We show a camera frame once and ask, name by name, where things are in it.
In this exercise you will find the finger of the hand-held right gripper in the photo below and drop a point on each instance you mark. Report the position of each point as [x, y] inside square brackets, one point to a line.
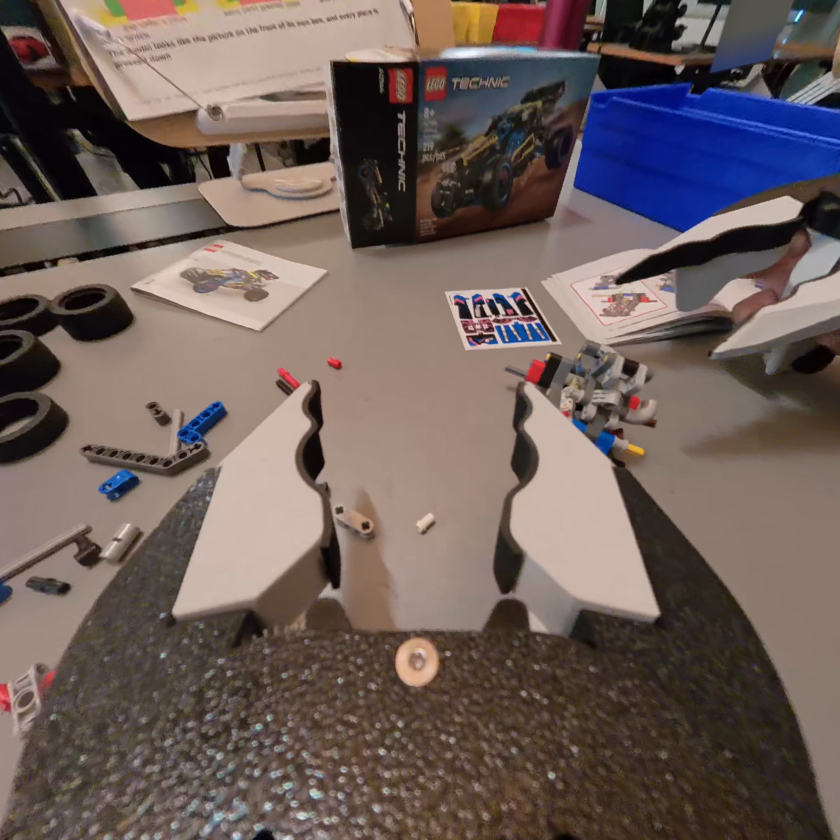
[728, 226]
[807, 308]

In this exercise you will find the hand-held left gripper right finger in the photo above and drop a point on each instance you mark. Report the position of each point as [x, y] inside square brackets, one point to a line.
[577, 525]

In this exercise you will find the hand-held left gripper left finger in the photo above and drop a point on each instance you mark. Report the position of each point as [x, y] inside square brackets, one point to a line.
[262, 525]

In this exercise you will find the partly built lego vehicle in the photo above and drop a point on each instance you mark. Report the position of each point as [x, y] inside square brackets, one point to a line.
[597, 387]

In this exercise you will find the grey lego liftarm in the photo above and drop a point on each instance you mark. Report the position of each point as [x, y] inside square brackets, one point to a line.
[354, 522]

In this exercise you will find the blue lego beam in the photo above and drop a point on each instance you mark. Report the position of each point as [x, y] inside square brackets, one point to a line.
[202, 422]

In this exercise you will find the short light grey lego axle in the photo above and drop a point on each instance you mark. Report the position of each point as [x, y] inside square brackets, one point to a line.
[176, 426]

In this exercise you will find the dark grey angled lego beam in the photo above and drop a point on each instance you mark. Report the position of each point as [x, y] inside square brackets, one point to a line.
[148, 457]

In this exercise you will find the light grey lego connector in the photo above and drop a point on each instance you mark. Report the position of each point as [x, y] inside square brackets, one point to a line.
[121, 541]

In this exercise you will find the black and red lego pin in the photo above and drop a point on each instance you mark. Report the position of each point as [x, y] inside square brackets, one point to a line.
[287, 377]

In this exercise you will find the small white lego bush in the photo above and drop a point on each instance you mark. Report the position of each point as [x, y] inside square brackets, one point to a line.
[425, 522]

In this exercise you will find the small dark grey lego connector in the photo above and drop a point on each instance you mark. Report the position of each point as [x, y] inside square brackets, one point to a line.
[157, 412]

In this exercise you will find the open lego instruction manual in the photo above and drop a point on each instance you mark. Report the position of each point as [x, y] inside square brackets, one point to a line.
[590, 308]

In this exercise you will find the black lego connector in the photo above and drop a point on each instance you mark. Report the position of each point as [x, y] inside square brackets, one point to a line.
[85, 553]

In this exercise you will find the lego sticker sheet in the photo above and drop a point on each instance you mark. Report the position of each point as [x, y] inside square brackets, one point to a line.
[502, 318]

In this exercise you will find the long dark grey lego axle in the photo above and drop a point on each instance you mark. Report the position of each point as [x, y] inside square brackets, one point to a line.
[43, 554]

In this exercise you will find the small black lego pin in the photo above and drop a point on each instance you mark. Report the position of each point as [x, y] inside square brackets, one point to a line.
[47, 585]

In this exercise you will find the black rubber lego tire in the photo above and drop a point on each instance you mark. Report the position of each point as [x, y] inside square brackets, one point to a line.
[39, 374]
[33, 321]
[105, 321]
[39, 439]

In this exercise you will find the thin lego booklet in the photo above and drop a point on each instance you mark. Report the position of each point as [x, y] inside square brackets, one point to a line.
[229, 282]

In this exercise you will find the lego set box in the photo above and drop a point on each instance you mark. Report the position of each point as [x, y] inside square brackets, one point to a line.
[472, 144]

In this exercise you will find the grey and red lego piece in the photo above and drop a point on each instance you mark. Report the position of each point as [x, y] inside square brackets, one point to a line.
[23, 695]

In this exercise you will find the person's right hand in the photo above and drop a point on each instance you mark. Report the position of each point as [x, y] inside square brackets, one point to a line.
[761, 305]

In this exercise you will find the blue plastic bin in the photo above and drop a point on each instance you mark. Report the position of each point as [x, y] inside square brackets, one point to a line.
[689, 151]

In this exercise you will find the wooden background table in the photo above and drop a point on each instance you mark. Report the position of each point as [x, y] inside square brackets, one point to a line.
[656, 56]

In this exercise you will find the red storage bin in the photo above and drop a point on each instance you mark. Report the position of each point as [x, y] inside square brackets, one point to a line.
[518, 23]

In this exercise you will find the yellow storage bin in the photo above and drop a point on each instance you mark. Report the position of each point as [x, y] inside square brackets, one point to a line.
[471, 19]

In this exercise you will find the cardboard piece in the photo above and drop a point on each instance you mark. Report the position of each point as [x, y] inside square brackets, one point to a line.
[430, 19]

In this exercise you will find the white document holder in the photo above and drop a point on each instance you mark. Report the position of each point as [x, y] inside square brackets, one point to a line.
[262, 117]

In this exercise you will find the printed instruction sheet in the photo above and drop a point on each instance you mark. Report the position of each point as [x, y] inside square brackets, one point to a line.
[262, 46]

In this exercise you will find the grey stand base plate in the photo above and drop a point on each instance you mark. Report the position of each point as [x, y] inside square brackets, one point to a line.
[262, 203]

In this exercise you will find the black rail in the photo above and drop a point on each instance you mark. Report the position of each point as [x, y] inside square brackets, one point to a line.
[98, 226]

